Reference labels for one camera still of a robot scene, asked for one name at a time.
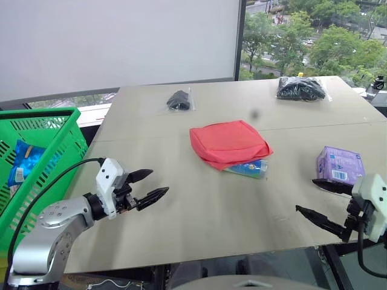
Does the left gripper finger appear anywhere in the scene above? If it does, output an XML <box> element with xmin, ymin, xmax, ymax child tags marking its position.
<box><xmin>136</xmin><ymin>186</ymin><xmax>170</xmax><ymax>211</ymax></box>
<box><xmin>125</xmin><ymin>169</ymin><xmax>154</xmax><ymax>184</ymax></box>

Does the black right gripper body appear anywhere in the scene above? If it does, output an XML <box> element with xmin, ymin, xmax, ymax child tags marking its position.
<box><xmin>342</xmin><ymin>196</ymin><xmax>368</xmax><ymax>243</ymax></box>

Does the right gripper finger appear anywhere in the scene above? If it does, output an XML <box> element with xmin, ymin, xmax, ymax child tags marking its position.
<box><xmin>295</xmin><ymin>205</ymin><xmax>349</xmax><ymax>242</ymax></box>
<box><xmin>311</xmin><ymin>178</ymin><xmax>355</xmax><ymax>196</ymax></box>

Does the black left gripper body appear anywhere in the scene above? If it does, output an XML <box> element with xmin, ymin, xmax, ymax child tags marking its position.
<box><xmin>112</xmin><ymin>173</ymin><xmax>143</xmax><ymax>214</ymax></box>

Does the green plastic shopping basket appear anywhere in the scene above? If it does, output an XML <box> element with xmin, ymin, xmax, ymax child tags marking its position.
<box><xmin>0</xmin><ymin>106</ymin><xmax>89</xmax><ymax>253</ymax></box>

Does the purple sanitary pad pack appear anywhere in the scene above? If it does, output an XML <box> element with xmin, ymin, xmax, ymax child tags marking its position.
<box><xmin>316</xmin><ymin>146</ymin><xmax>366</xmax><ymax>186</ymax></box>

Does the black table leg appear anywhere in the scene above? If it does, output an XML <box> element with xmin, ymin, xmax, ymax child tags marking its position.
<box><xmin>153</xmin><ymin>264</ymin><xmax>167</xmax><ymax>290</ymax></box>

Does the blue green tissue packet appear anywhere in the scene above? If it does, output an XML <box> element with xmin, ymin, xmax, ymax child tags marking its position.
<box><xmin>223</xmin><ymin>159</ymin><xmax>270</xmax><ymax>181</ymax></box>

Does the small bagged black item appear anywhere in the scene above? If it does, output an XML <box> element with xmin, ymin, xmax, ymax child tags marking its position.
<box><xmin>164</xmin><ymin>87</ymin><xmax>198</xmax><ymax>114</ymax></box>

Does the red fabric pouch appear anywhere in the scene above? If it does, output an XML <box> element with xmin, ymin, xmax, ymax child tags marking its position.
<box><xmin>189</xmin><ymin>119</ymin><xmax>275</xmax><ymax>172</ymax></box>

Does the large black cable bag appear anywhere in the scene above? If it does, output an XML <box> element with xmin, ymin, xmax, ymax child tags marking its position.
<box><xmin>275</xmin><ymin>76</ymin><xmax>334</xmax><ymax>103</ymax></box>

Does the blue snack packet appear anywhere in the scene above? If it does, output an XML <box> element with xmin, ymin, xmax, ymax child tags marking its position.
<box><xmin>7</xmin><ymin>139</ymin><xmax>48</xmax><ymax>189</ymax></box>

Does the white roller blind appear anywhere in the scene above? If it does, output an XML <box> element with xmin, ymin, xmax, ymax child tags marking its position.
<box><xmin>0</xmin><ymin>0</ymin><xmax>243</xmax><ymax>103</ymax></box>

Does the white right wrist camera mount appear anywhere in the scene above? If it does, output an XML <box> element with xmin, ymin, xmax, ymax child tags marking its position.
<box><xmin>351</xmin><ymin>173</ymin><xmax>387</xmax><ymax>243</ymax></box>

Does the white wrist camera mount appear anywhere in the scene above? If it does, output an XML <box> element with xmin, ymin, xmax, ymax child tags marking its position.
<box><xmin>95</xmin><ymin>157</ymin><xmax>125</xmax><ymax>220</ymax></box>
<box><xmin>351</xmin><ymin>173</ymin><xmax>387</xmax><ymax>243</ymax></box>

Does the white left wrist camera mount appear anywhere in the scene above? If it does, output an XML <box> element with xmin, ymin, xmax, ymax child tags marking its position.
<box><xmin>95</xmin><ymin>157</ymin><xmax>125</xmax><ymax>220</ymax></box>

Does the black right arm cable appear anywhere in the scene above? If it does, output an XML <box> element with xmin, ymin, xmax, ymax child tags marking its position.
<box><xmin>357</xmin><ymin>208</ymin><xmax>387</xmax><ymax>274</ymax></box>

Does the thin white wire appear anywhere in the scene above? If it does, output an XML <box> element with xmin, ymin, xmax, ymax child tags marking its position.
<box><xmin>86</xmin><ymin>279</ymin><xmax>135</xmax><ymax>290</ymax></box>

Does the dark window frame post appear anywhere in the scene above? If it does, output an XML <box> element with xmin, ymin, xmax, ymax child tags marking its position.
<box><xmin>233</xmin><ymin>0</ymin><xmax>247</xmax><ymax>82</ymax></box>

